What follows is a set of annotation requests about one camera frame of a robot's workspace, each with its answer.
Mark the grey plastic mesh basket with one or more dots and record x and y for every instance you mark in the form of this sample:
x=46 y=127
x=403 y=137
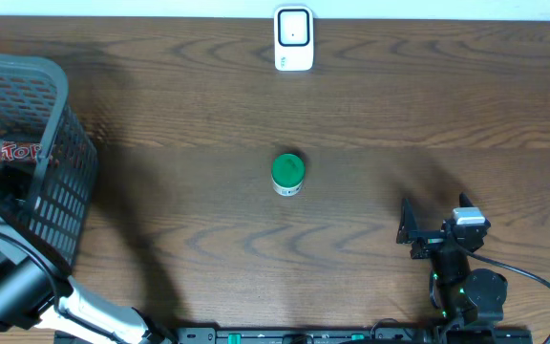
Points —
x=34 y=105

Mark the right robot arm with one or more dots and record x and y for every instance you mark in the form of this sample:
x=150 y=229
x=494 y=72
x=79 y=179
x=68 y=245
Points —
x=471 y=299

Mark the white barcode scanner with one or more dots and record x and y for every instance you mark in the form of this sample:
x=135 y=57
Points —
x=293 y=38

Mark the green lidded jar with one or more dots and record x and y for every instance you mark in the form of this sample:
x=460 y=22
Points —
x=288 y=174

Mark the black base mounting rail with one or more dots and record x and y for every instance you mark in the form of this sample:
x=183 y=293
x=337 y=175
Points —
x=390 y=333

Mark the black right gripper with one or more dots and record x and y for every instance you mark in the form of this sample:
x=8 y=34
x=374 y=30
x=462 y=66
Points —
x=408 y=233

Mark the red Top chocolate bar wrapper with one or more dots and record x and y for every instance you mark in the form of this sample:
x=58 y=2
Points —
x=19 y=151

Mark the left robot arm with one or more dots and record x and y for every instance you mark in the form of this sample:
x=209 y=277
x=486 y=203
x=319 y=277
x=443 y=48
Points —
x=44 y=196

